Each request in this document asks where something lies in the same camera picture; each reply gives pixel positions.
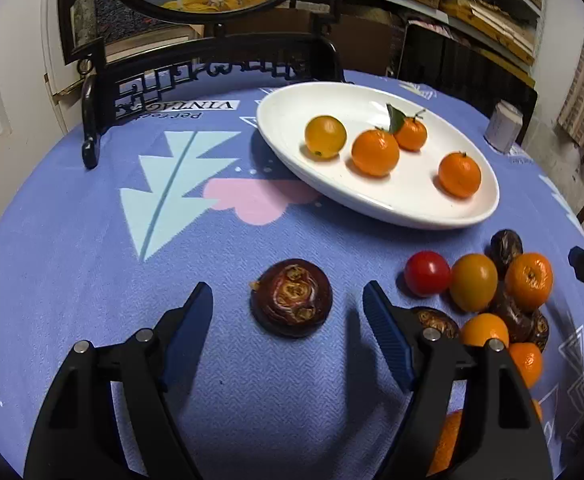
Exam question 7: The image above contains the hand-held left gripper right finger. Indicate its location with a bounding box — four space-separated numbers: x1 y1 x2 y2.
362 280 555 480

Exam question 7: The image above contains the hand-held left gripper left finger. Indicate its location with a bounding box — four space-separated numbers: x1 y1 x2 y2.
24 281 214 480

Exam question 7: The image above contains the dark brown wrinkled fruit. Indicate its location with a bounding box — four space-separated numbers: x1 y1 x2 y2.
489 282 535 345
410 307 460 341
528 309 551 352
250 258 333 339
489 229 524 275

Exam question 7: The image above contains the red cherry tomato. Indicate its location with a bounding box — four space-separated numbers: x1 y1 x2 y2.
404 251 452 297

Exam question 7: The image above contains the yellow-orange round fruit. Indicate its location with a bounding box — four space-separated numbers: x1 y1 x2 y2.
304 115 347 159
449 253 499 313

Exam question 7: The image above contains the large rough orange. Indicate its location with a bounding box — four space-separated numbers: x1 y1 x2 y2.
427 409 464 476

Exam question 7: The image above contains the white oval plate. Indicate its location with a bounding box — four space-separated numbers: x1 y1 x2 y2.
256 81 501 231

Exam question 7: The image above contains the pale drink can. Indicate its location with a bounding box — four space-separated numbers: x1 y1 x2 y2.
484 100 523 154

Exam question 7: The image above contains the mandarin orange with leaf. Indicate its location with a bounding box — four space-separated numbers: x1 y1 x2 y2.
386 103 429 152

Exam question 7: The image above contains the black framed round deer screen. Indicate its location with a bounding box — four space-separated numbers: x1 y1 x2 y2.
57 0 348 171

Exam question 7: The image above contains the brown cardboard box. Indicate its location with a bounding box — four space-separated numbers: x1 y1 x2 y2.
224 7 394 77

